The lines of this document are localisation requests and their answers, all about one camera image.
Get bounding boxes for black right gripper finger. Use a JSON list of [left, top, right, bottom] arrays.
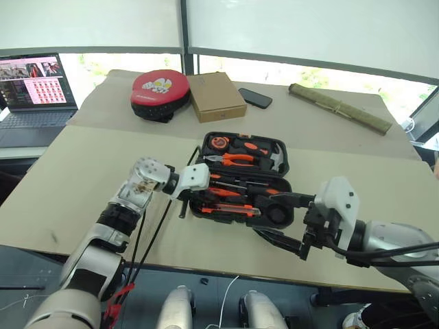
[[268, 192, 316, 209], [252, 227, 310, 262]]

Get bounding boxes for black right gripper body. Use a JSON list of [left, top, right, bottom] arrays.
[[302, 201, 344, 251]]

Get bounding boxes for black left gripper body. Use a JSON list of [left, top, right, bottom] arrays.
[[178, 186, 209, 207]]

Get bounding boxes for black electrical tape roll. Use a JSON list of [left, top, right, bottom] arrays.
[[265, 203, 288, 224]]

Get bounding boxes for orange voltage tester pen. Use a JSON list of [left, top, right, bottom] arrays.
[[206, 186, 242, 199]]

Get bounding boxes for silver shaft orange black screwdriver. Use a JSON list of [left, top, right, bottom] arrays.
[[215, 181, 279, 197]]

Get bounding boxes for orange black utility knife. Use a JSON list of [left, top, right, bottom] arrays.
[[201, 203, 263, 218]]

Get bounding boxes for black tool case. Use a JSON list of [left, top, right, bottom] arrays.
[[188, 130, 296, 230]]

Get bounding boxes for orange black tape measure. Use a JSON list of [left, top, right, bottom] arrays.
[[209, 135, 230, 151]]

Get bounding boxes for orange black claw hammer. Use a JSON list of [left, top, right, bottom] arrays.
[[228, 134, 287, 173]]

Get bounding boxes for brown cardboard box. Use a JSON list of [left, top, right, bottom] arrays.
[[186, 71, 248, 123]]

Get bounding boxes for silver robot right leg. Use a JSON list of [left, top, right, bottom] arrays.
[[238, 290, 289, 329]]

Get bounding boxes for silver robot leg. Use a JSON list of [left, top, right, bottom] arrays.
[[155, 285, 197, 329], [238, 290, 289, 329]]

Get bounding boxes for red round boxing pad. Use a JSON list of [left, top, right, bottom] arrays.
[[130, 69, 192, 124]]

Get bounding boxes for black smartphone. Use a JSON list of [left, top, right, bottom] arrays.
[[237, 87, 274, 110]]

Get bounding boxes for white sneaker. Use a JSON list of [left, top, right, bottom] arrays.
[[342, 302, 372, 329]]

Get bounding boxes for silver robot left leg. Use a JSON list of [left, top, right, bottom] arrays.
[[155, 285, 197, 329]]

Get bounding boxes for rolled green bamboo mat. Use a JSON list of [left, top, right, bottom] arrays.
[[287, 82, 394, 137]]

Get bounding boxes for large brown cardboard sheet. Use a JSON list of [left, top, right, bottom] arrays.
[[0, 124, 439, 293]]

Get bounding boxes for open laptop computer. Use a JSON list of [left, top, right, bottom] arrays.
[[0, 52, 80, 149]]

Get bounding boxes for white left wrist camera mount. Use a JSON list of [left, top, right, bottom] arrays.
[[169, 162, 211, 201]]

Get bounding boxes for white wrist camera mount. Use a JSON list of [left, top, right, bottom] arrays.
[[169, 162, 211, 201], [313, 175, 361, 249]]

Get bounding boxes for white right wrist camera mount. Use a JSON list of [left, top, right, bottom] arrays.
[[313, 175, 361, 249]]

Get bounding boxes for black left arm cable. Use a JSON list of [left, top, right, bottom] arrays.
[[127, 191, 173, 287]]

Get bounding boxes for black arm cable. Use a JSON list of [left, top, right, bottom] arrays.
[[127, 191, 173, 287], [324, 236, 439, 269]]

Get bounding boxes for orange handled pliers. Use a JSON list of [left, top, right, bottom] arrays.
[[204, 152, 257, 168]]

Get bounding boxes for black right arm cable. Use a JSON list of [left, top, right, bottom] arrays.
[[324, 236, 439, 269]]

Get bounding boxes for white floor cable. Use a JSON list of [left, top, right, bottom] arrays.
[[209, 274, 241, 329]]

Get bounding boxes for red tape on cable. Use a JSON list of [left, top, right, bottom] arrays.
[[102, 282, 135, 324]]

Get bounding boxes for dark window frame post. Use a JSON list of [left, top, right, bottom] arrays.
[[179, 0, 200, 75]]

